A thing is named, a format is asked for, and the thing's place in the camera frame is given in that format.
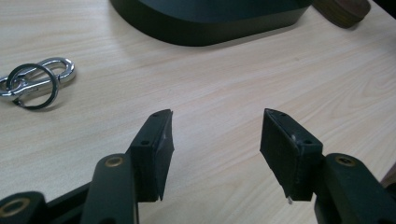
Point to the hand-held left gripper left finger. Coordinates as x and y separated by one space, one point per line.
152 161

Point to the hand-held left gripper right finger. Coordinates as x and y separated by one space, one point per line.
289 158

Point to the dark green tray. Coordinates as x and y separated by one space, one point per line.
205 21

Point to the brown wooden round coaster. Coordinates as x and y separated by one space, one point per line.
342 11

